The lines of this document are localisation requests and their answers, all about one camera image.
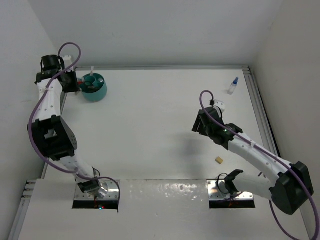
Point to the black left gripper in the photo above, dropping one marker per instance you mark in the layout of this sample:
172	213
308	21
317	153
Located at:
74	87

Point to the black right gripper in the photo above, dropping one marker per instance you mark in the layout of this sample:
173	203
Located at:
198	126

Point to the yellow eraser block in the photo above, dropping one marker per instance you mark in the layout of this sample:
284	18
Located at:
219	160

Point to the small blue cap bottle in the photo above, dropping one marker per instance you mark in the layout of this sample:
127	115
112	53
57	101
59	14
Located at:
233	86

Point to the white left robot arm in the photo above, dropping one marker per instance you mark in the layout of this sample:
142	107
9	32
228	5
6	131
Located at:
49	133

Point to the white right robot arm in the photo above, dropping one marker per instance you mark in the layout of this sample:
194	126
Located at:
286	184

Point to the teal round organizer container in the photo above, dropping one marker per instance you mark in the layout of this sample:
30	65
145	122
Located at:
94	88

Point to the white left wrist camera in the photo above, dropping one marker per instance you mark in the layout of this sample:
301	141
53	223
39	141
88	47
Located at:
67	58

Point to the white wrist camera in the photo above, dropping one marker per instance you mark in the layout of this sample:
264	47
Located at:
219	105
67	58

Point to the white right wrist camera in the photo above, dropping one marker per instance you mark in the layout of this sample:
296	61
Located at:
219	105

